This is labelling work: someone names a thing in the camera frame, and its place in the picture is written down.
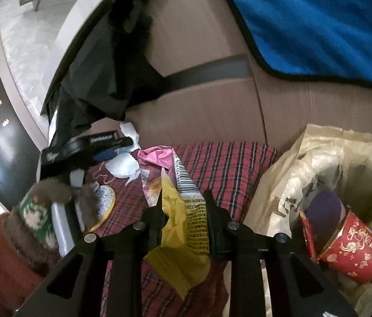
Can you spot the red patterned paper cup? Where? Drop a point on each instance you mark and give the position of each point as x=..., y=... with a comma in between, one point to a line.
x=354, y=251

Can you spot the purple round disc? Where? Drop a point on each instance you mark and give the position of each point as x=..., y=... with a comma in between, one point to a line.
x=324, y=211

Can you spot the brown backrest panel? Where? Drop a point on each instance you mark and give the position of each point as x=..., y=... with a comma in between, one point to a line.
x=212, y=112

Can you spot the pink foil wrapper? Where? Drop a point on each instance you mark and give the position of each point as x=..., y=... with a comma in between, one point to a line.
x=154, y=160

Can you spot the red plaid blanket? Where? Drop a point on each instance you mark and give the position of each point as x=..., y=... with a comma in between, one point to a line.
x=232, y=171

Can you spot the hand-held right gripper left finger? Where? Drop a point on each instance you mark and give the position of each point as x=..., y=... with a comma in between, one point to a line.
x=154, y=229

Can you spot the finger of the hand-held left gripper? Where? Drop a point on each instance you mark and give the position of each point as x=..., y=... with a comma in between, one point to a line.
x=106, y=140

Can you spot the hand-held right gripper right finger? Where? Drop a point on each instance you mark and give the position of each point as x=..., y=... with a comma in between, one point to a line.
x=217, y=237

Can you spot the white curved ledge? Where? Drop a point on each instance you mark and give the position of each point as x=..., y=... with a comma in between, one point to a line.
x=73, y=29

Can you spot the white blue face mask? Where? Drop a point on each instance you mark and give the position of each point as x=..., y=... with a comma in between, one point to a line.
x=123, y=168

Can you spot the beige plastic bag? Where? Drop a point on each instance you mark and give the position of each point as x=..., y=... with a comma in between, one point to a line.
x=281, y=178

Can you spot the white crumpled tissue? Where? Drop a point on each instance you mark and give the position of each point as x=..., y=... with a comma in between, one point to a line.
x=129, y=132

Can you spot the red packet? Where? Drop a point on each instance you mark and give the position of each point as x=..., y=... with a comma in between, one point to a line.
x=308, y=234

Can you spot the gold round foil lid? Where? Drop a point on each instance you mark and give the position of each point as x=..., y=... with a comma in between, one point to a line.
x=105, y=204

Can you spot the blue towel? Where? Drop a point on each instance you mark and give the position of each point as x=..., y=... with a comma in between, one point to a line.
x=314, y=23

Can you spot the yellow snack wrapper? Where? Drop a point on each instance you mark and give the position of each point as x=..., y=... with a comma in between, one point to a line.
x=176, y=254

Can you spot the black cloth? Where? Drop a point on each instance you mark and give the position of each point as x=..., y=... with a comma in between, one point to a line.
x=90, y=82

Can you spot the person's left hand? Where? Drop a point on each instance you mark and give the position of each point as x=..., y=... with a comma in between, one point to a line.
x=32, y=218

